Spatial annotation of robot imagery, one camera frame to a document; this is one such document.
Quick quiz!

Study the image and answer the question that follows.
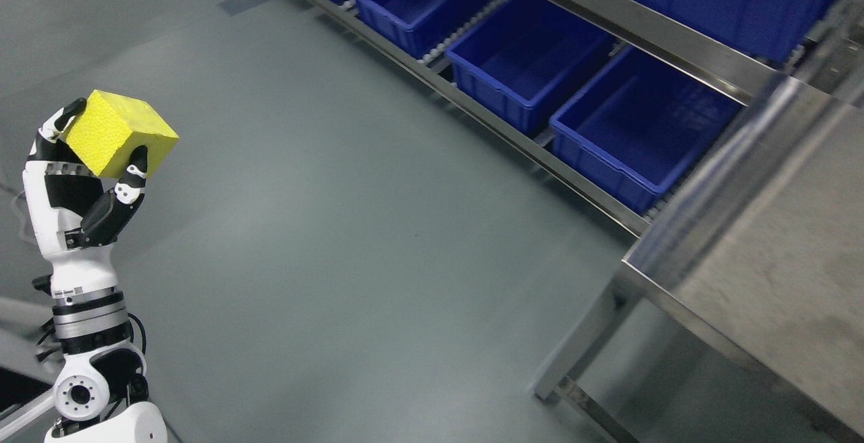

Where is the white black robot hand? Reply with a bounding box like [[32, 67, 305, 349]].
[[22, 98, 149, 304]]

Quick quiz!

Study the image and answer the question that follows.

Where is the yellow foam block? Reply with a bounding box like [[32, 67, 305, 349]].
[[61, 89, 180, 178]]

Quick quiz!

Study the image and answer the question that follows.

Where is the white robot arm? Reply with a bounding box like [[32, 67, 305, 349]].
[[44, 287, 169, 442]]

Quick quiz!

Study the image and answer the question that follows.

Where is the metal shelf rack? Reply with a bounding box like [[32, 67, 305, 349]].
[[300, 0, 862, 238]]

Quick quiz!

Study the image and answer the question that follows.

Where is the blue plastic bin left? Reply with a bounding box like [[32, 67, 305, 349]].
[[445, 0, 616, 136]]

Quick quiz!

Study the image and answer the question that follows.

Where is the blue plastic bin right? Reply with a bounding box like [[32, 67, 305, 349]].
[[550, 47, 741, 215]]

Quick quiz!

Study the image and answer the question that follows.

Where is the stainless steel table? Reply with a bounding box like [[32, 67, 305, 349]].
[[533, 72, 862, 442]]

